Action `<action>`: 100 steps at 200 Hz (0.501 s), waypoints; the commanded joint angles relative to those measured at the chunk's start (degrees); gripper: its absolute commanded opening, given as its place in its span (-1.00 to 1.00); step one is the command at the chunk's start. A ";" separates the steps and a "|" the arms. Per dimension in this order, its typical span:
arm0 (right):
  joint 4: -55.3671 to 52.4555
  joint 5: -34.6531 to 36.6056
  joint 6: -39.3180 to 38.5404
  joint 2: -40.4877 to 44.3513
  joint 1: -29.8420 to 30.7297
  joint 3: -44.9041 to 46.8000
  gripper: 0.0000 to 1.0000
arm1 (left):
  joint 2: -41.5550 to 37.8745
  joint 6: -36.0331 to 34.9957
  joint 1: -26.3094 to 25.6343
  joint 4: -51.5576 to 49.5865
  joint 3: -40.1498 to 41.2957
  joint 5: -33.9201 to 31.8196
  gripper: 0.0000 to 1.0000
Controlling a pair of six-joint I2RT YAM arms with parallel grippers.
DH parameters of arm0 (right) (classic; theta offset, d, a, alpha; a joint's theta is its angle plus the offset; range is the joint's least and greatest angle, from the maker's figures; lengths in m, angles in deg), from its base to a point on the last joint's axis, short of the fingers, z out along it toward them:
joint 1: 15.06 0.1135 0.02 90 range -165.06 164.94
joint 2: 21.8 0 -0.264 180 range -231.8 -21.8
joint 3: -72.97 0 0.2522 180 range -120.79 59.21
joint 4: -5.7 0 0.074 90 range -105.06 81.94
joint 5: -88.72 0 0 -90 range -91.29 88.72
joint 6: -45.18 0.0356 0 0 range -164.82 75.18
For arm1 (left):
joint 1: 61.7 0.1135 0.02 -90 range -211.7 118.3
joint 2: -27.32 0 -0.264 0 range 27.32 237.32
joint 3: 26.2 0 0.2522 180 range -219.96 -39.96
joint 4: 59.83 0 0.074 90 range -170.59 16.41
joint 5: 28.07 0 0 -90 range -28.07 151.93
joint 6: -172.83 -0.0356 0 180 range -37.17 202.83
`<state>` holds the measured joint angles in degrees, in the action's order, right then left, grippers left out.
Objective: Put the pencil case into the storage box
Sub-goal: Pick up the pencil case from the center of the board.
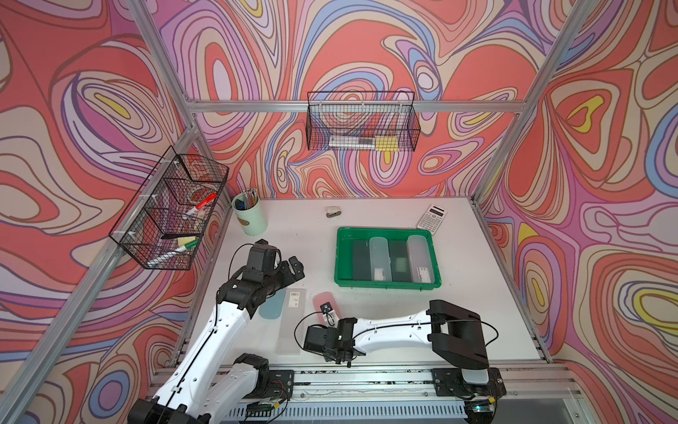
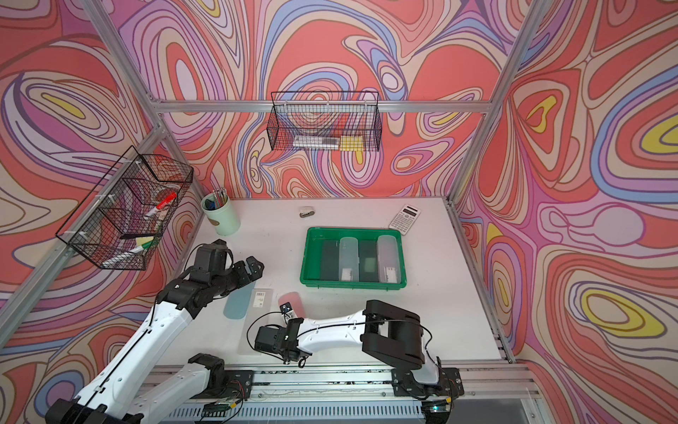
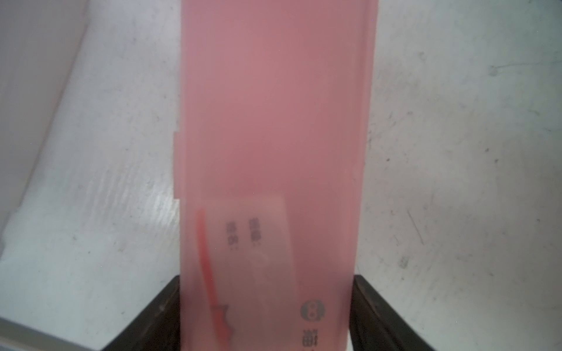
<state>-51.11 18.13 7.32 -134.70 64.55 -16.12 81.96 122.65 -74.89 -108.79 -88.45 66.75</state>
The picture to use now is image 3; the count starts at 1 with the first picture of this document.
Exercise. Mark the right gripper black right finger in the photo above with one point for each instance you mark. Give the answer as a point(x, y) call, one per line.
point(375, 325)

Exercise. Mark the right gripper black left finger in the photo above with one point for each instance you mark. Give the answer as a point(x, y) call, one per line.
point(157, 327)

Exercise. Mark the pink pencil case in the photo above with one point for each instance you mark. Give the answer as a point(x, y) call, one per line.
point(268, 168)

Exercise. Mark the clear frosted pencil case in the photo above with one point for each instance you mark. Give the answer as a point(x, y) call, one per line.
point(40, 41)

